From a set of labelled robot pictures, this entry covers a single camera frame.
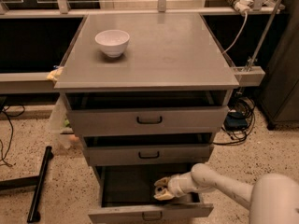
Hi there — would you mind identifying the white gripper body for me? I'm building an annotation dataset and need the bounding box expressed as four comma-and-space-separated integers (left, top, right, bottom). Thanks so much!
167, 172, 195, 197

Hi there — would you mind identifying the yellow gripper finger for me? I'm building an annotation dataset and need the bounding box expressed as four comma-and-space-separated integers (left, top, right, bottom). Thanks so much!
154, 192, 175, 201
154, 176, 170, 187

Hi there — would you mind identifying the blue pepsi can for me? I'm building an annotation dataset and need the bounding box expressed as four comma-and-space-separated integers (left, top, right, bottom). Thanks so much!
155, 186, 165, 194

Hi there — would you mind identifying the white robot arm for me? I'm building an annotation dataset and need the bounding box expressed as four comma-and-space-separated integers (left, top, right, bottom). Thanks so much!
154, 163, 299, 224

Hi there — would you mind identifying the grey bottom drawer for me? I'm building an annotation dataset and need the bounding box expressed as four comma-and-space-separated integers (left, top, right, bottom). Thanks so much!
89, 163, 213, 224

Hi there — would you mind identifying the grey drawer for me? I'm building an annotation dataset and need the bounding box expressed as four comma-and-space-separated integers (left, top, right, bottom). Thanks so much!
89, 163, 213, 224
83, 133, 213, 166
65, 93, 228, 136

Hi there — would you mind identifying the grey middle drawer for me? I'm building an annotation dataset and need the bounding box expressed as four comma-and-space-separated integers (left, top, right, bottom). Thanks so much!
83, 133, 213, 166

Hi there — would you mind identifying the grey top drawer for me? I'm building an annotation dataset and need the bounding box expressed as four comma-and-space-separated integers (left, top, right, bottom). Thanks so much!
65, 93, 228, 136

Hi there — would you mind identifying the grey drawer cabinet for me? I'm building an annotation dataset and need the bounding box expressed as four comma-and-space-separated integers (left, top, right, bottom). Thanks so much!
54, 12, 240, 224

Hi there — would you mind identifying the black power adapter box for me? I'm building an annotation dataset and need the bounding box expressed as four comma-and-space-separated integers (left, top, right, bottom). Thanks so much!
224, 112, 248, 131

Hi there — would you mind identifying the black metal stand base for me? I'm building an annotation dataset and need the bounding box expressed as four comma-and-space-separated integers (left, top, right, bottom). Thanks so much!
0, 146, 54, 224

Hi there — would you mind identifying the dark grey side cabinet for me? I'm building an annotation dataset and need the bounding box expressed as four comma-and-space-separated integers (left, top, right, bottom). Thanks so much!
258, 0, 299, 130

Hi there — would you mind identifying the white ceramic bowl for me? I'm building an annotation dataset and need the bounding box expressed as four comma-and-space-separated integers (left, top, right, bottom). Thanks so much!
95, 30, 130, 58

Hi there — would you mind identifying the white power strip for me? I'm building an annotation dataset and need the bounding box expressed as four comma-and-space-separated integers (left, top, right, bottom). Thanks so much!
226, 0, 253, 15

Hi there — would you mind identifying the black cable bundle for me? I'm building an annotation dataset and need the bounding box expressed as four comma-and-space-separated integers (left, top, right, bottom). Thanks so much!
213, 95, 257, 147

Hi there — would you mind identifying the black floor cable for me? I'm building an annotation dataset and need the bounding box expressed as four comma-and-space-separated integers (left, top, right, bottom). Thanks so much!
0, 105, 26, 168

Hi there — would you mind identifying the white power cable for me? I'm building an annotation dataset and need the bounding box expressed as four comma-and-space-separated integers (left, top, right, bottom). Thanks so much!
221, 11, 249, 55

